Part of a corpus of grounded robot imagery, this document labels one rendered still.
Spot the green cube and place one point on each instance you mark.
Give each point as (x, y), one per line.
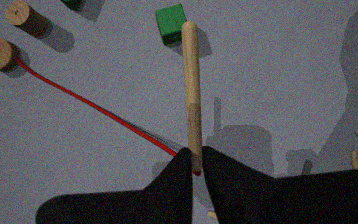
(169, 21)

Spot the small green block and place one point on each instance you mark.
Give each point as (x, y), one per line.
(72, 4)

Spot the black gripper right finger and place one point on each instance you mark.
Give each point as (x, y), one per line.
(243, 195)

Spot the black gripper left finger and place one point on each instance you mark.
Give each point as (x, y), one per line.
(168, 199)

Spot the red string with wooden stick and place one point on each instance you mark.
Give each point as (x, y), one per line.
(189, 32)

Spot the round wooden button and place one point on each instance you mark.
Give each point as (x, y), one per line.
(7, 53)

